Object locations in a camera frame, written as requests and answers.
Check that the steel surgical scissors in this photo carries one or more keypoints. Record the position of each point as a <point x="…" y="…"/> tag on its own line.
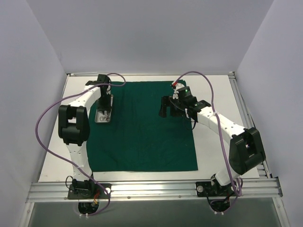
<point x="107" y="116"/>

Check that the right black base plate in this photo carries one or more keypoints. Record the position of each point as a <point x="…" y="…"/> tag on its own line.
<point x="207" y="188"/>

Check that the metal instrument tray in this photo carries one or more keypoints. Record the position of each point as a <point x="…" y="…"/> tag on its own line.
<point x="101" y="112"/>

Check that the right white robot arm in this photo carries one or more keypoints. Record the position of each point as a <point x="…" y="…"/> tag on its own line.
<point x="246" y="149"/>

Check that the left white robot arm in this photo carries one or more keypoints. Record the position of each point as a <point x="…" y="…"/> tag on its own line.
<point x="74" y="129"/>

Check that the steel surgical forceps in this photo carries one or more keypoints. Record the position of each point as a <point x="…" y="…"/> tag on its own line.
<point x="102" y="118"/>

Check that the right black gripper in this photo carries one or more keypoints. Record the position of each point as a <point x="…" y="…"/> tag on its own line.
<point x="169" y="107"/>

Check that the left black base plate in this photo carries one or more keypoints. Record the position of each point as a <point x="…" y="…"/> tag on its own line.
<point x="83" y="190"/>

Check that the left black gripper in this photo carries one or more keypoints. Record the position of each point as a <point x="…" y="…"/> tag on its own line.
<point x="104" y="104"/>

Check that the dark green surgical cloth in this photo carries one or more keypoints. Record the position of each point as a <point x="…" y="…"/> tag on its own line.
<point x="137" y="139"/>

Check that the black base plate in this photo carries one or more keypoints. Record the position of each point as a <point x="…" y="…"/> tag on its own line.
<point x="207" y="188"/>
<point x="83" y="190"/>

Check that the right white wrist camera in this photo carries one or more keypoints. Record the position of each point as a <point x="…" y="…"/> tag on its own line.
<point x="176" y="86"/>

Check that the aluminium front rail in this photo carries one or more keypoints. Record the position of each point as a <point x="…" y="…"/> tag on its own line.
<point x="154" y="190"/>

